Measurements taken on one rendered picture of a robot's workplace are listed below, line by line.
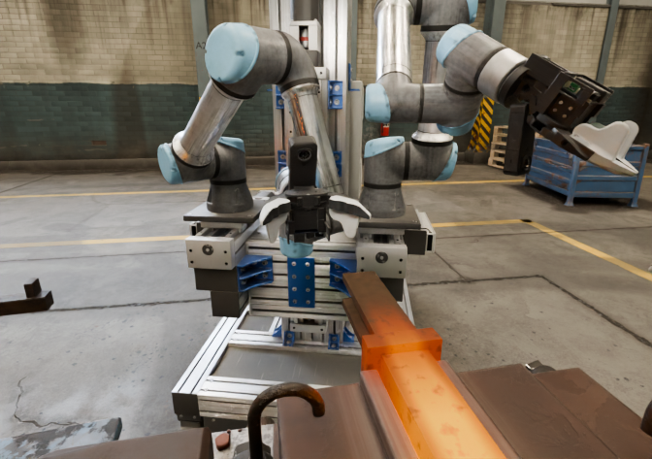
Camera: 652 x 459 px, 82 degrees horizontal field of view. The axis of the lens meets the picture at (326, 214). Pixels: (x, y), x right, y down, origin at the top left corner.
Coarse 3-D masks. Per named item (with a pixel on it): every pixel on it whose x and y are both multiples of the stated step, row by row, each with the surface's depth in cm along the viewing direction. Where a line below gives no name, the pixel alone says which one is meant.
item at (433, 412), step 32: (352, 288) 29; (384, 288) 29; (352, 320) 29; (384, 320) 24; (384, 352) 22; (416, 352) 22; (384, 384) 21; (416, 384) 19; (448, 384) 19; (416, 416) 17; (448, 416) 17; (416, 448) 17; (448, 448) 16; (480, 448) 16
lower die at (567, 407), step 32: (352, 384) 22; (480, 384) 22; (512, 384) 22; (544, 384) 23; (576, 384) 23; (288, 416) 19; (352, 416) 19; (384, 416) 18; (480, 416) 18; (512, 416) 20; (544, 416) 20; (576, 416) 21; (608, 416) 21; (288, 448) 18; (320, 448) 18; (352, 448) 18; (384, 448) 18; (512, 448) 17; (544, 448) 18; (576, 448) 18; (608, 448) 18; (640, 448) 19
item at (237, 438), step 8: (272, 424) 28; (224, 432) 28; (232, 432) 28; (240, 432) 28; (264, 432) 28; (272, 432) 28; (232, 440) 27; (240, 440) 27; (264, 440) 27; (272, 440) 27; (232, 448) 26; (272, 448) 26; (216, 456) 26; (224, 456) 26; (232, 456) 26
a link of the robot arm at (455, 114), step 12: (432, 84) 71; (444, 84) 69; (432, 96) 70; (444, 96) 69; (456, 96) 68; (468, 96) 67; (480, 96) 68; (432, 108) 70; (444, 108) 70; (456, 108) 69; (468, 108) 69; (432, 120) 72; (444, 120) 72; (456, 120) 71; (468, 120) 72; (444, 132) 75; (456, 132) 74
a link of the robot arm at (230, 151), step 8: (216, 144) 112; (224, 144) 112; (232, 144) 114; (240, 144) 116; (216, 152) 111; (224, 152) 113; (232, 152) 114; (240, 152) 116; (216, 160) 111; (224, 160) 112; (232, 160) 114; (240, 160) 117; (216, 168) 111; (224, 168) 114; (232, 168) 115; (240, 168) 117; (216, 176) 114; (224, 176) 115; (232, 176) 116; (240, 176) 118
